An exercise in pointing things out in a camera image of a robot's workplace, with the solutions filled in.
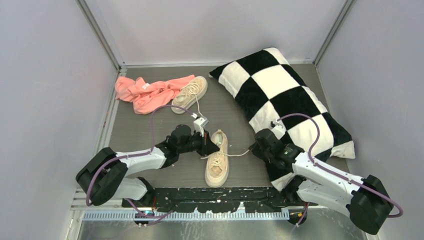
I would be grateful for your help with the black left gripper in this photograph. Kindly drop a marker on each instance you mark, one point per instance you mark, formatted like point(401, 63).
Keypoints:
point(207, 146)

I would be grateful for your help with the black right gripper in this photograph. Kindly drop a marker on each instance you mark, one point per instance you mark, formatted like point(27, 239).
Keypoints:
point(254, 149)

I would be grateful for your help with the beige sneaker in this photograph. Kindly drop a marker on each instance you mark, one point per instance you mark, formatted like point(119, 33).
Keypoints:
point(217, 165)
point(189, 95)

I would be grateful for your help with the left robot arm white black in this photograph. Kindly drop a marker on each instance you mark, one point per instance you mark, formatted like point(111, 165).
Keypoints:
point(106, 175)

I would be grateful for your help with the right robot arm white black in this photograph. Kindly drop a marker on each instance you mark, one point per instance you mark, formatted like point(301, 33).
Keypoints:
point(301, 178)

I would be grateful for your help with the black white checkered pillow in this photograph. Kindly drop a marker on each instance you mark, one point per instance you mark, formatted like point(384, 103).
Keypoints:
point(267, 88)

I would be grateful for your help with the pink cloth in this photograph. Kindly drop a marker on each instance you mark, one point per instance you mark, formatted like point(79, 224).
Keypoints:
point(146, 97)

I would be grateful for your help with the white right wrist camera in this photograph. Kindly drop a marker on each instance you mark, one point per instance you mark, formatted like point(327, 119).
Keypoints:
point(278, 129)

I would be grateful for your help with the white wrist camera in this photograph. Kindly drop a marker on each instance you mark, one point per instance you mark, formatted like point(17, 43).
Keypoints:
point(199, 123)
point(278, 129)

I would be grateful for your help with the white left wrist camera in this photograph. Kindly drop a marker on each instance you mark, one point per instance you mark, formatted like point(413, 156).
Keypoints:
point(199, 123)

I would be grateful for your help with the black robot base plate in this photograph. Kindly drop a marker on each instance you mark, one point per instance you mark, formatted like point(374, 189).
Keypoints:
point(217, 200)

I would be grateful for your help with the aluminium front rail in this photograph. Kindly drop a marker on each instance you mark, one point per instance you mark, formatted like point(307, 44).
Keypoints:
point(291, 214)

